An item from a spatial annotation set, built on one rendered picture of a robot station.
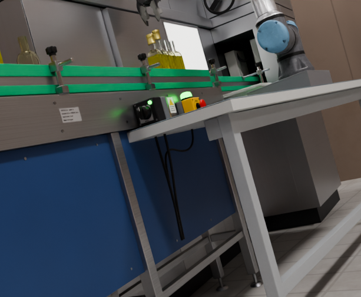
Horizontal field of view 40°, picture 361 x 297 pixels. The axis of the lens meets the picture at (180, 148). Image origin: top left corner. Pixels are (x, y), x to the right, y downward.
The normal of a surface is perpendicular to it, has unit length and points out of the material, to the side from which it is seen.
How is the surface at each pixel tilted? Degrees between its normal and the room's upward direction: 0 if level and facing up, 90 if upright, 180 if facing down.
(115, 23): 90
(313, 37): 90
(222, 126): 90
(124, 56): 90
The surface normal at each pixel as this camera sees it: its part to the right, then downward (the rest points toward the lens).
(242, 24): -0.46, 0.13
